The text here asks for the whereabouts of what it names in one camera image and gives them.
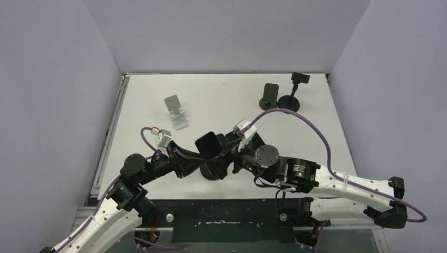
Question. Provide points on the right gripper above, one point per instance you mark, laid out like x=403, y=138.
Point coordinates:
x=234, y=153

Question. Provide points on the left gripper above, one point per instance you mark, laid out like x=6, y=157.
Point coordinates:
x=183, y=161

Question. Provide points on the phone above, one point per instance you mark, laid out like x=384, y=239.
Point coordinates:
x=208, y=146
x=256, y=141

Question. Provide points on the tall black tripod stand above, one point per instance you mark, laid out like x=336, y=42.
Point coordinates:
x=209, y=173

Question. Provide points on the black round base stand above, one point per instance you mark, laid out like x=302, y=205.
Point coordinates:
x=290, y=102

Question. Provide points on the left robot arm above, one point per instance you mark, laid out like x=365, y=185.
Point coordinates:
x=124, y=204

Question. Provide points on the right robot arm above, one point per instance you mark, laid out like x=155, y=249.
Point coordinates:
x=347, y=196

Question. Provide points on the white metal phone stand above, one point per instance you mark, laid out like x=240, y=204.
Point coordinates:
x=176, y=112

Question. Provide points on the wooden base phone stand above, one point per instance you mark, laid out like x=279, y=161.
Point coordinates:
x=269, y=98

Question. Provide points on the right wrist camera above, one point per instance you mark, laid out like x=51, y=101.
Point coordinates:
x=245, y=132

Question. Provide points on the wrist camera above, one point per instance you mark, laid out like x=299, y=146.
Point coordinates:
x=245, y=132
x=162, y=137

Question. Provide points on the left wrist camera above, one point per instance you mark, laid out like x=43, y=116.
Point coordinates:
x=162, y=137

